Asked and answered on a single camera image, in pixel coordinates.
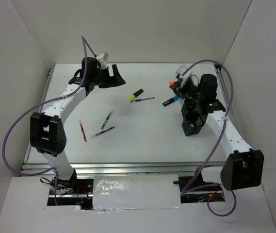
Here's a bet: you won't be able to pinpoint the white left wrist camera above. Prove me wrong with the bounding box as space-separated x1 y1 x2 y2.
96 52 109 69

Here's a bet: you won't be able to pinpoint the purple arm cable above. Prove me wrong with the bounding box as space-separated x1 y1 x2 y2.
180 59 237 216
1 35 96 207

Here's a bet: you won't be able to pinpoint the red wires under table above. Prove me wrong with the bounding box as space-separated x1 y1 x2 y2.
76 184 92 204

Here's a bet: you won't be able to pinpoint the aluminium table edge rail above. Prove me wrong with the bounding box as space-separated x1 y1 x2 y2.
21 162 226 175

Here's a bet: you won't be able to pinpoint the blue highlighter marker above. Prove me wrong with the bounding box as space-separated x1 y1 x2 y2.
162 96 179 107

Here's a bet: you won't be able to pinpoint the white foil cover sheet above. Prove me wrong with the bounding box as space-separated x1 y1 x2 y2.
93 174 181 210

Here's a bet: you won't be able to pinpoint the green gel pen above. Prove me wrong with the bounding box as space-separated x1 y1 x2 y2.
101 109 114 130

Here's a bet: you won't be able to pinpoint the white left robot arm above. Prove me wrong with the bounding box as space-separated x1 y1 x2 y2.
30 52 126 194

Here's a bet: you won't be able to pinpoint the near black mesh container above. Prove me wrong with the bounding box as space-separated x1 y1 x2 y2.
181 112 204 136

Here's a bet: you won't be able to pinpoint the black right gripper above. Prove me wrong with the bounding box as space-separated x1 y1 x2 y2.
170 78 204 102

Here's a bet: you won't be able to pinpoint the red gel pen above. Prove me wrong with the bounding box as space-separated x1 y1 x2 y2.
79 119 87 142

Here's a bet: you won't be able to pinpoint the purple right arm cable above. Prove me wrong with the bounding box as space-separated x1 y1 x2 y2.
180 59 237 216

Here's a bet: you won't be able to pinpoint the blue ballpoint pen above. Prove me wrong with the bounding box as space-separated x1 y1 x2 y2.
130 97 155 103

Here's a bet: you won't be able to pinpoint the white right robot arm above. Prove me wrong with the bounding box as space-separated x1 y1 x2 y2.
170 74 264 192

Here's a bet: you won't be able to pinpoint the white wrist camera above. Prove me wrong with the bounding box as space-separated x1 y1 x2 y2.
176 65 192 84
96 52 109 69

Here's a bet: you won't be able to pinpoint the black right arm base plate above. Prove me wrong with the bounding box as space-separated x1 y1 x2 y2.
173 176 222 195

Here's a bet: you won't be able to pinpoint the black mesh container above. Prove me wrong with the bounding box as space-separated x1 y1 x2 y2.
181 100 200 117
181 112 204 136

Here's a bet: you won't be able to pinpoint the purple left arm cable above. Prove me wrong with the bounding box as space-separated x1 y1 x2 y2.
1 35 96 207

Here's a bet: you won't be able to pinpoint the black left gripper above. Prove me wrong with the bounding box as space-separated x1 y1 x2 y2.
93 65 126 89

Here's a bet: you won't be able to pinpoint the purple gel pen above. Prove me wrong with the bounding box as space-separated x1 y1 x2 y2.
91 126 115 139

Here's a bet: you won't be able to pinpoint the far black mesh container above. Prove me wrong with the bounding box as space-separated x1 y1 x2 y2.
181 100 200 117

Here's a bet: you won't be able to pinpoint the yellow highlighter marker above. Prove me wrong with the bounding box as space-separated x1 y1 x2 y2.
129 89 144 100

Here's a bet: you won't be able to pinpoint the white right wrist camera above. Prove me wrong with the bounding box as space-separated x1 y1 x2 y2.
176 65 192 84

